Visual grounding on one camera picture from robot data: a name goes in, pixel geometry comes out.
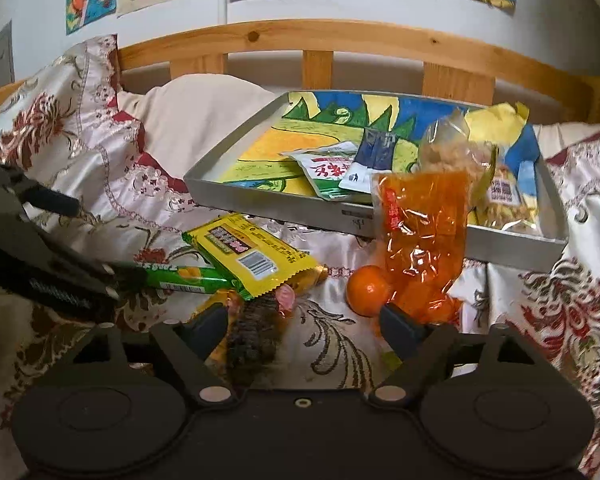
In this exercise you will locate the yellow snack packet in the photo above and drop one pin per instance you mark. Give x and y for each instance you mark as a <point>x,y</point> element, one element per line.
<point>240,245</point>

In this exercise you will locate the navy white snack packet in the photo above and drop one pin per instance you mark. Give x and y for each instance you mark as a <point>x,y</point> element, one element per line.
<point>375,147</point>

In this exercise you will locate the tangerine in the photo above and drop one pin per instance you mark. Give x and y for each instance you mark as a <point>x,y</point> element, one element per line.
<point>365,290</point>

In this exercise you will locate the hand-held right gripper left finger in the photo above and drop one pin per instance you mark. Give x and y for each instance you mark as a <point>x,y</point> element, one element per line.
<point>210,327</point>

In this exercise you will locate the orange snack bag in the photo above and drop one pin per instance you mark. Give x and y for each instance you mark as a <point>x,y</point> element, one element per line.
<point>420,230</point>

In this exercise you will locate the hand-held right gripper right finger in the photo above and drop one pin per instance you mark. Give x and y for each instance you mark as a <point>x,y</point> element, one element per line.
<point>400,330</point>

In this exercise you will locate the cream pillow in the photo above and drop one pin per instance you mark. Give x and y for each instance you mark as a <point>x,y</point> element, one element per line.
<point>205,110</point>

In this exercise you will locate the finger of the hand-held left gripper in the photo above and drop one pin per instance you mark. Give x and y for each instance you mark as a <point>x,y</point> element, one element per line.
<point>50,197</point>
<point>125,280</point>

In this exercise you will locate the wooden bed headboard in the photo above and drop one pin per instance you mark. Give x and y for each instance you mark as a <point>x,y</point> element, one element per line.
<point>380,40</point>

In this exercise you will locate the green white snack packet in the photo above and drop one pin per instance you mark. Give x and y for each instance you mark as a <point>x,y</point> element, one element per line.
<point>325,170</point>

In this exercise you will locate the clear bag of yellow crisps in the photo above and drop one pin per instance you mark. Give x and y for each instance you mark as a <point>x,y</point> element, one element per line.
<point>510,195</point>

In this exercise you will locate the green snack bar packet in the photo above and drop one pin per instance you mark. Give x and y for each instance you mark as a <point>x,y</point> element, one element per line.
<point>190,277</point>

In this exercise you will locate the painted paper sheet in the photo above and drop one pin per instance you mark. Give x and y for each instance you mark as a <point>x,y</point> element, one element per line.
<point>280,145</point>

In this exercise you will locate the orange brown snack packet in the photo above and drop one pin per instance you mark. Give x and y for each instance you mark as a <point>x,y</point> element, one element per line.
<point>252,340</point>

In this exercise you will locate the grey tray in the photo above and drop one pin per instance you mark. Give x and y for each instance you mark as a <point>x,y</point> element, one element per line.
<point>305,212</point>

